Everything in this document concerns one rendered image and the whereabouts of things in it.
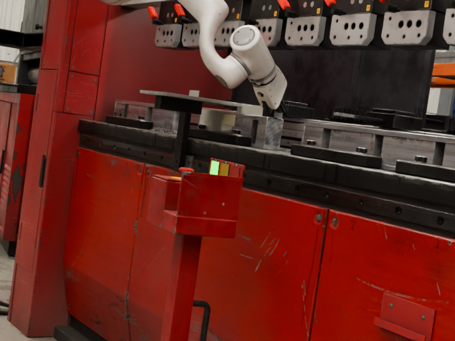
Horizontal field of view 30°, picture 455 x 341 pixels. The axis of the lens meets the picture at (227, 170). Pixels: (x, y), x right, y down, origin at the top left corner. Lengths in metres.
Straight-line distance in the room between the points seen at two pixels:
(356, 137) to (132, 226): 1.01
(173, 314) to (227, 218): 0.28
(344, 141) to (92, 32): 1.49
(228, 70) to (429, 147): 0.57
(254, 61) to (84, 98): 1.29
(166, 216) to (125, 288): 0.90
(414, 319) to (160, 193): 0.70
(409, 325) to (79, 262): 1.73
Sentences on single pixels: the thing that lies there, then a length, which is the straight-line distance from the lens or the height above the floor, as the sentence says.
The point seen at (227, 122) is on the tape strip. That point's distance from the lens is 2.64.
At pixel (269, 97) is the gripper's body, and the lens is 2.33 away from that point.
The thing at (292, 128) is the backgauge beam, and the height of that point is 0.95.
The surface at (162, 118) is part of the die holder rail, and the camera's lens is 3.02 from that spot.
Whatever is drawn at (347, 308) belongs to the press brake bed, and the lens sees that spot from 1.96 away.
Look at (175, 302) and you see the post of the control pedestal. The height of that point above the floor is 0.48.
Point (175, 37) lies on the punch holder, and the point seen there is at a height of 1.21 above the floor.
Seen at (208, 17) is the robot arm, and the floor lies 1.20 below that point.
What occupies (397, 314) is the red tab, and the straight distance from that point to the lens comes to 1.84.
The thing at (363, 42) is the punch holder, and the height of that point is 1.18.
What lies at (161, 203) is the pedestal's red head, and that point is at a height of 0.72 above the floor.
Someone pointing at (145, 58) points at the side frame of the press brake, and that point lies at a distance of 3.49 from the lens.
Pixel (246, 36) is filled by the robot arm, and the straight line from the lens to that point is 2.21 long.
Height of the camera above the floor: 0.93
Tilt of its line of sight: 3 degrees down
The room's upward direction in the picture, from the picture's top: 8 degrees clockwise
